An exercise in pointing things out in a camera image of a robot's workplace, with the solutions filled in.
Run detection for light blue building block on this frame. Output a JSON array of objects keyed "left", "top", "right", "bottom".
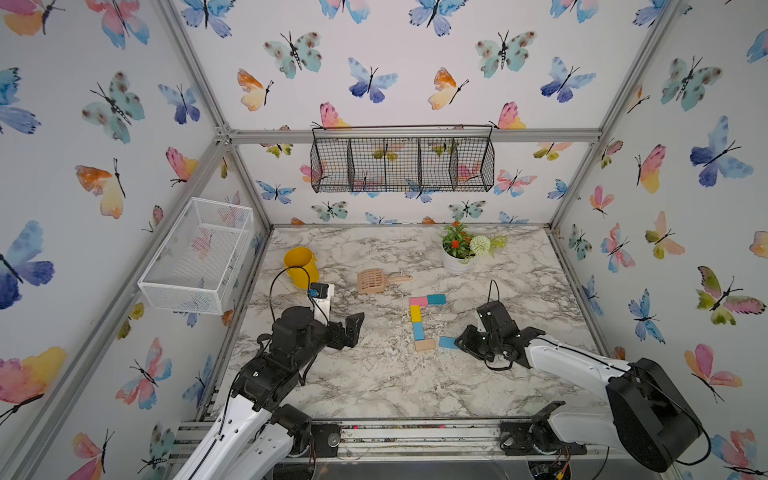
[{"left": 438, "top": 336, "right": 458, "bottom": 349}]

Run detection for white mesh wall basket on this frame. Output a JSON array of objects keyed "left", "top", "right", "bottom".
[{"left": 138, "top": 197, "right": 254, "bottom": 315}]

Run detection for white pot artificial flowers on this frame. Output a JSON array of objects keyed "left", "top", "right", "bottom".
[{"left": 440, "top": 221, "right": 508, "bottom": 275}]

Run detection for tan building block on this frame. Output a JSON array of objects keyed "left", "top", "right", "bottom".
[{"left": 414, "top": 338, "right": 437, "bottom": 352}]

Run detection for beige plastic slotted scoop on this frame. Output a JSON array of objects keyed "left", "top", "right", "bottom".
[{"left": 357, "top": 269, "right": 413, "bottom": 295}]

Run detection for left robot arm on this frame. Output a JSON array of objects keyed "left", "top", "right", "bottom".
[{"left": 175, "top": 306, "right": 365, "bottom": 479}]

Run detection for teal building block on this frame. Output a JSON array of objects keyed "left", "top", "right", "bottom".
[{"left": 427, "top": 294, "right": 447, "bottom": 305}]

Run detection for pink building block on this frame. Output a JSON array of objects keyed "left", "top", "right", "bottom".
[{"left": 409, "top": 297, "right": 429, "bottom": 307}]

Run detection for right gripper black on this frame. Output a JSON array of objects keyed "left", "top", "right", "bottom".
[{"left": 450, "top": 323, "right": 501, "bottom": 361}]

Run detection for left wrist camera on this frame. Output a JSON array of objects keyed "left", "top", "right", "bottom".
[{"left": 309, "top": 282, "right": 335, "bottom": 324}]

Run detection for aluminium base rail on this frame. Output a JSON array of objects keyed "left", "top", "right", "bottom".
[{"left": 170, "top": 417, "right": 673, "bottom": 463}]

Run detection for black wire wall basket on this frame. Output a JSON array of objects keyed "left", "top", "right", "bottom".
[{"left": 303, "top": 125, "right": 495, "bottom": 194}]

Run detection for yellow building block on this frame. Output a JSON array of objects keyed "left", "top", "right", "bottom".
[{"left": 410, "top": 305, "right": 422, "bottom": 323}]

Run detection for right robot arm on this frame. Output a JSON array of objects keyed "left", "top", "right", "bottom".
[{"left": 454, "top": 301, "right": 705, "bottom": 473}]

